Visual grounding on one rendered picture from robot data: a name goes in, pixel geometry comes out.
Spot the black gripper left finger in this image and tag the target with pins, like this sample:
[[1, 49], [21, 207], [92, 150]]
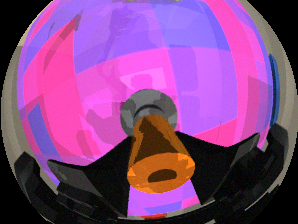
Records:
[[105, 177]]

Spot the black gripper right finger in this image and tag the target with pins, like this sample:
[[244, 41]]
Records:
[[213, 162]]

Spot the orange knob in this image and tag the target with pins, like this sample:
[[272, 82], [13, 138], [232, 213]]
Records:
[[158, 160]]

